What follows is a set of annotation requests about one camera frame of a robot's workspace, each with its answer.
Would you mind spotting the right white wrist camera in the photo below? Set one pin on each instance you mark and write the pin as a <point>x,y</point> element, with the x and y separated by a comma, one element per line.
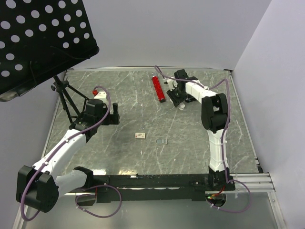
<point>172,84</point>

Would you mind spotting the aluminium frame rail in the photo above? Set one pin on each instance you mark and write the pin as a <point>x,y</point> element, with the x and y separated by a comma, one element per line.
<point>256,182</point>

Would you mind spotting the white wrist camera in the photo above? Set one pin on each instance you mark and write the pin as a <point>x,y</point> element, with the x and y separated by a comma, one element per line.
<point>101,95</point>
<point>172,84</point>

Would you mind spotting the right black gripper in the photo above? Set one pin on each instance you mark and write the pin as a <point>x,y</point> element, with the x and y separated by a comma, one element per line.
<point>175,101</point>

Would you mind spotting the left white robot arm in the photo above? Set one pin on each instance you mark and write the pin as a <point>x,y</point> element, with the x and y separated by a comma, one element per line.
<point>40,186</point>

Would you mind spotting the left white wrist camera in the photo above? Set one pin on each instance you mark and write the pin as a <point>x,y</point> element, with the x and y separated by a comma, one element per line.
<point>101,95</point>

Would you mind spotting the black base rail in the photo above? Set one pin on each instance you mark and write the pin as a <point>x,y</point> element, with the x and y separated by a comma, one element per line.
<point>155,187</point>

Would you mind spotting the red cylindrical tube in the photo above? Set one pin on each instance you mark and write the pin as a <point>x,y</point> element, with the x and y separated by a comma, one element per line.
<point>158,88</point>

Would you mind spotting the white staple box sleeve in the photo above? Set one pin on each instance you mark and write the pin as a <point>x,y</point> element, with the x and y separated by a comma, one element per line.
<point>139,135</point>

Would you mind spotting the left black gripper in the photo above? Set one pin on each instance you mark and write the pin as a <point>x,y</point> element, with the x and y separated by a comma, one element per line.
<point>112,119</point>

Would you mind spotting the black tripod stand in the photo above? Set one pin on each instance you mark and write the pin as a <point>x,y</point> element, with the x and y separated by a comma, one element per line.
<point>61,88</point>

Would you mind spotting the black perforated music stand desk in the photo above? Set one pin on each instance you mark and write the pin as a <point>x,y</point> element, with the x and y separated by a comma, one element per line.
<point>39,39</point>

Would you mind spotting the black stapler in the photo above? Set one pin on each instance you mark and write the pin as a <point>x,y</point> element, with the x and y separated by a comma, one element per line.
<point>189,99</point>

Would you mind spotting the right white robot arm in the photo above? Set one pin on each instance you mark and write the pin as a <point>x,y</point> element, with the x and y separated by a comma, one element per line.
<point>214,117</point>

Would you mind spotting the white stapler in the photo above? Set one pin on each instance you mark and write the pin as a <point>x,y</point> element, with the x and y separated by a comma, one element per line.
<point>181,106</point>

